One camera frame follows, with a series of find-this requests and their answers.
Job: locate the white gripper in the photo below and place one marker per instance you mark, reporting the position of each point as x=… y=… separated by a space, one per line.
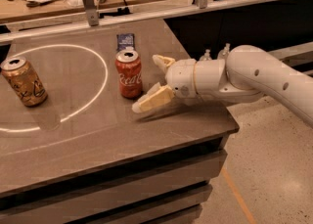
x=180 y=77

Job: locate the red coke can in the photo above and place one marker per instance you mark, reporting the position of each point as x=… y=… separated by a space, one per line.
x=129 y=67

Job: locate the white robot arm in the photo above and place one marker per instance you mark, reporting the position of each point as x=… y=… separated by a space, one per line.
x=240 y=75

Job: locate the blue rxbar blueberry packet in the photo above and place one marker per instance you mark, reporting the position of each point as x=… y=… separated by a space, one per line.
x=125 y=40

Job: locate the gold soda can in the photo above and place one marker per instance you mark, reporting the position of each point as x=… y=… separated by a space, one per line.
x=24 y=80

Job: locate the left clear sanitizer bottle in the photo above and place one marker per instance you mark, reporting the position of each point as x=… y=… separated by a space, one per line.
x=206 y=56

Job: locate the clear sanitizer bottle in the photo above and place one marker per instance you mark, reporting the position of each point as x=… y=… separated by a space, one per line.
x=223 y=54
x=206 y=56

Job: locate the right clear sanitizer bottle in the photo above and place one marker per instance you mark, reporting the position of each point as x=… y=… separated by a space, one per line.
x=223 y=54

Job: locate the grey drawer cabinet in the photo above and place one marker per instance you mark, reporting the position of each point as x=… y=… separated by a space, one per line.
x=168 y=188

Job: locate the left metal bracket post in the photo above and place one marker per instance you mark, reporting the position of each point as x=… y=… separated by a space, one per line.
x=91 y=12

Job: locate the aluminium frame rail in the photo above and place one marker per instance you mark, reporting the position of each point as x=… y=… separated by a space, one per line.
x=171 y=12

